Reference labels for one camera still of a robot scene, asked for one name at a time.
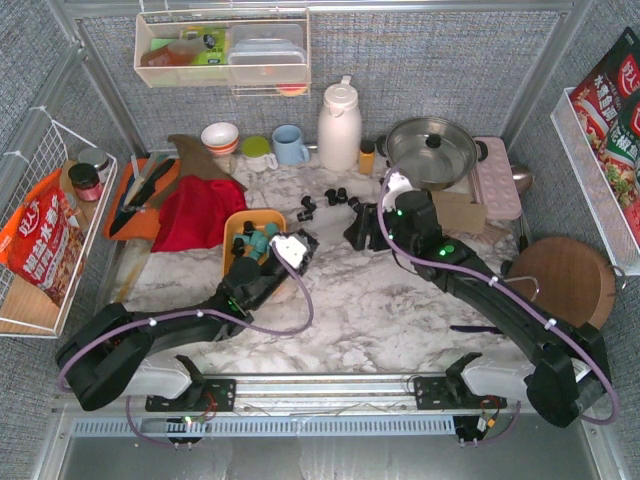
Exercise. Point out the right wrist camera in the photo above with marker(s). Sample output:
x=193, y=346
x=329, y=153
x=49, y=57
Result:
x=397, y=184

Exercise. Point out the green lidded cup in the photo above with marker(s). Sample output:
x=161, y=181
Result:
x=257, y=154

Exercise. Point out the white handled knife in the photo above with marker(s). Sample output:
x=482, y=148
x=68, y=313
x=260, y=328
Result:
x=139, y=180

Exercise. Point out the red cloth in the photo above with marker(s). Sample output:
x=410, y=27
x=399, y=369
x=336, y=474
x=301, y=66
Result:
x=194, y=215

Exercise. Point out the right wire basket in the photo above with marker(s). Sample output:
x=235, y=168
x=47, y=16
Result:
x=617, y=237

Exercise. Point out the white orange striped bowl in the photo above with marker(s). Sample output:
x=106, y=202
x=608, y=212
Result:
x=220, y=138

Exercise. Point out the white thermos jug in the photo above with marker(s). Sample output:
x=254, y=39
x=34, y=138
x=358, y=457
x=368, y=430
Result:
x=339, y=127

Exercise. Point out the metal board stand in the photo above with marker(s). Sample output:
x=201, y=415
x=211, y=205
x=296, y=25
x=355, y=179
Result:
x=527, y=286

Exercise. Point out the orange spice bottle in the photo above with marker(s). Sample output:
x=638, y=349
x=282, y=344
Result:
x=366, y=157

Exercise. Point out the red snack bag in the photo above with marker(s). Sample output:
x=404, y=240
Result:
x=40, y=242

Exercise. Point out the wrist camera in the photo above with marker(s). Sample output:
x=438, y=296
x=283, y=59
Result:
x=291, y=248
x=397, y=184

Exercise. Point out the blue mug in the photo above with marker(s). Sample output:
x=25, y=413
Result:
x=289, y=147

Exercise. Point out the orange storage basket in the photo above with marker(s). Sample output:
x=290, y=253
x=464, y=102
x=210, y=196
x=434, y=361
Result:
x=234, y=229

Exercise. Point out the silver lidded jar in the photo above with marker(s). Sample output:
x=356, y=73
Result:
x=96, y=157

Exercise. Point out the steel ladle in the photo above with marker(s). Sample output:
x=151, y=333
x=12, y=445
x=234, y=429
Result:
x=523, y=178

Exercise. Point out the brown felt cloth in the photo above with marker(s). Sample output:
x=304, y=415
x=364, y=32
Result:
x=195, y=160

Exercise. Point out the dark lidded jar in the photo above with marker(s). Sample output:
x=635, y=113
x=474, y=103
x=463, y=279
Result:
x=85, y=182

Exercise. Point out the pink egg tray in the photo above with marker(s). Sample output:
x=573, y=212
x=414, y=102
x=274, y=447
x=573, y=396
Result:
x=492, y=182

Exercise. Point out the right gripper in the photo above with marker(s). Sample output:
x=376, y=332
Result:
x=373, y=223

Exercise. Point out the steel pot with lid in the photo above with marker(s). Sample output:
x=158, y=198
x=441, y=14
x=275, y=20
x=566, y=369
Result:
x=432, y=153

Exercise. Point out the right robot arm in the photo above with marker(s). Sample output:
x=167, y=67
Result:
x=567, y=369

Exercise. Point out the clear plastic container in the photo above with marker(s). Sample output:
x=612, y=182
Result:
x=267, y=53

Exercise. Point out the round wooden cutting board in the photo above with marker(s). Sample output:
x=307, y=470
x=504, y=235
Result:
x=577, y=284

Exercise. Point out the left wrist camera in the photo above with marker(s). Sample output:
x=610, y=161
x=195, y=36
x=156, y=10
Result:
x=291, y=248

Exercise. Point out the cork mat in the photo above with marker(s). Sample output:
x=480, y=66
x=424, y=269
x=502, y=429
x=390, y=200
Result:
x=457, y=211

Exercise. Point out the left wire basket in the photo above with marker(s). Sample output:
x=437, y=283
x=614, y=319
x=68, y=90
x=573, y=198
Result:
x=26, y=311

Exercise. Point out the wire basket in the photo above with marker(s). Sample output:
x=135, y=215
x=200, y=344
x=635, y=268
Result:
x=26, y=311
x=617, y=237

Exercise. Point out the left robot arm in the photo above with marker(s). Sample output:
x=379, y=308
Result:
x=98, y=363

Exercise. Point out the black kitchen knife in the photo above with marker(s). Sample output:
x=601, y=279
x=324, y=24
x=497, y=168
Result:
x=123, y=214

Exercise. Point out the striped oven mitt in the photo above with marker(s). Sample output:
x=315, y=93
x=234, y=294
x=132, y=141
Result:
x=490, y=234

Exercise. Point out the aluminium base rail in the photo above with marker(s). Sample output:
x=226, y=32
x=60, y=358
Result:
x=181, y=408

